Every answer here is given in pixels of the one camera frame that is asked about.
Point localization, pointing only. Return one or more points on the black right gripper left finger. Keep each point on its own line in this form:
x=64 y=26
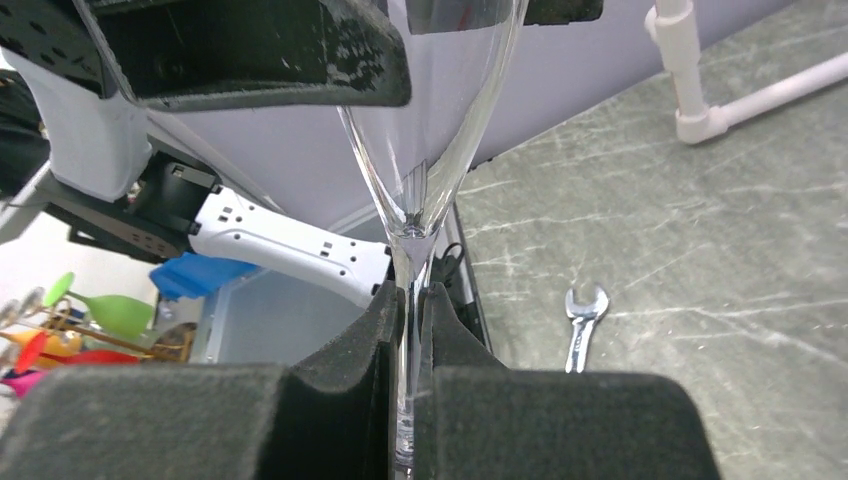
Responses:
x=331 y=416

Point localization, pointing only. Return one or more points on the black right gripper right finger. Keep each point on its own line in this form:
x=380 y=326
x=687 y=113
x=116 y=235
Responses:
x=475 y=418

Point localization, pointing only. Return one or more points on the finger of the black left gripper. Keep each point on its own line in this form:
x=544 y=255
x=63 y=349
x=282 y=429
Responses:
x=426 y=16
x=191 y=56

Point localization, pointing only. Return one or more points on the clear wine glass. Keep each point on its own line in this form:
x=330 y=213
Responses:
x=414 y=159

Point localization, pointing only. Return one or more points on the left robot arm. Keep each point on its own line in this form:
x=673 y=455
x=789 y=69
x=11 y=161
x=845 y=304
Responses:
x=80 y=151

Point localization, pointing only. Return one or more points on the colourful plastic wine glasses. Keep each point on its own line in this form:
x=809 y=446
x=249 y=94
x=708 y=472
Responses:
x=57 y=327

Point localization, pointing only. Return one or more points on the silver double open wrench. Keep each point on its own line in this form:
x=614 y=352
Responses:
x=583 y=318

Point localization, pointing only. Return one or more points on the blue plastic bin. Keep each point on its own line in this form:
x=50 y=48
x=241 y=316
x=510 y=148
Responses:
x=194 y=276

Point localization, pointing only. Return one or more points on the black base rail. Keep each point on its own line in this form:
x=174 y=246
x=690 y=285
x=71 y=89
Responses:
x=452 y=267

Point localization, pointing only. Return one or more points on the white PVC pipe frame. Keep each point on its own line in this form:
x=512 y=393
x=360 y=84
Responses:
x=793 y=54

